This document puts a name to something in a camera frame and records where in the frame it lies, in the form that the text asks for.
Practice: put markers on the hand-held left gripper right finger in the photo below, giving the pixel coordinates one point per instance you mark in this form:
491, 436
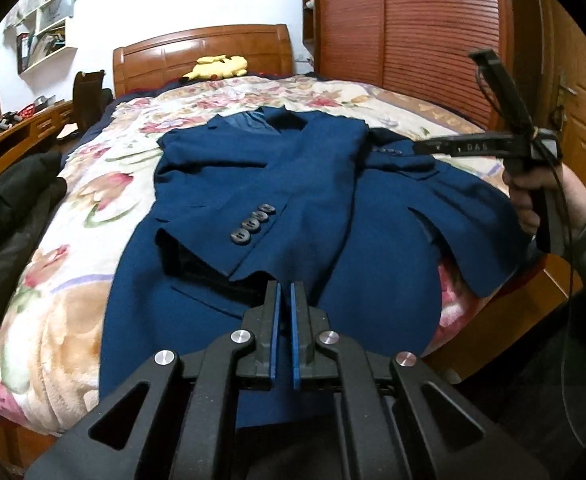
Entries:
295, 350

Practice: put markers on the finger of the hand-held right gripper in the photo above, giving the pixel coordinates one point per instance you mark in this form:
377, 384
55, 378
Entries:
430, 146

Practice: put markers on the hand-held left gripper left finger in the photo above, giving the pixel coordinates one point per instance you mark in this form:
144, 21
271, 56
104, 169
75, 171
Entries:
273, 350

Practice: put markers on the blue suit jacket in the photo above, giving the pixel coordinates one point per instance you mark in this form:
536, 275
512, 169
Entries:
323, 200

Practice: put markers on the black clothes pile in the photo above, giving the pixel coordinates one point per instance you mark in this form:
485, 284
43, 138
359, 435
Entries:
8, 240

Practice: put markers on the person's right hand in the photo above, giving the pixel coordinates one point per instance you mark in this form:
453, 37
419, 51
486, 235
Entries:
575, 205

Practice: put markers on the wooden louvred wardrobe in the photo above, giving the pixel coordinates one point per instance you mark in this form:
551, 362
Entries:
398, 25

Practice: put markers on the floral blanket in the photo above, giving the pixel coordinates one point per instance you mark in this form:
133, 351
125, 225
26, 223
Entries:
63, 310

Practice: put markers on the yellow plush toy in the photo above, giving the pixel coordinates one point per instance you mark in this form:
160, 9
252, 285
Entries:
218, 67

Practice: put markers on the wooden bed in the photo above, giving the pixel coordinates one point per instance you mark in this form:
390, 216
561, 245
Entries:
198, 45

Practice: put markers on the dark brown chair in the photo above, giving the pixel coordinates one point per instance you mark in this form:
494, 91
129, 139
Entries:
85, 105

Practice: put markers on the wooden desk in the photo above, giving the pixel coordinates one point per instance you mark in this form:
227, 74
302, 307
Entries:
23, 135

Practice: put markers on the red basket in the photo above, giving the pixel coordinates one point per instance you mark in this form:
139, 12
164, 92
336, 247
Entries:
29, 109

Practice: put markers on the black gadget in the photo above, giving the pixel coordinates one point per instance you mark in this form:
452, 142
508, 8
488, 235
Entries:
3, 125

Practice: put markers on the row of books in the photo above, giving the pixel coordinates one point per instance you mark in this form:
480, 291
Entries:
48, 42

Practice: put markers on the black binder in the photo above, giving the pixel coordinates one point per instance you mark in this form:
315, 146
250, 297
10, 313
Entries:
23, 52

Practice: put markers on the grey paper bag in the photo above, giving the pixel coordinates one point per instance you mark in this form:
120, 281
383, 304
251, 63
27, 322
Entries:
55, 15

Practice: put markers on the wall socket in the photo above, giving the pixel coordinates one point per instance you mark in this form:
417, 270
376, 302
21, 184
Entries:
299, 57

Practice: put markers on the white wall shelf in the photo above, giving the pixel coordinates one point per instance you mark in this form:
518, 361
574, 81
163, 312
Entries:
53, 53

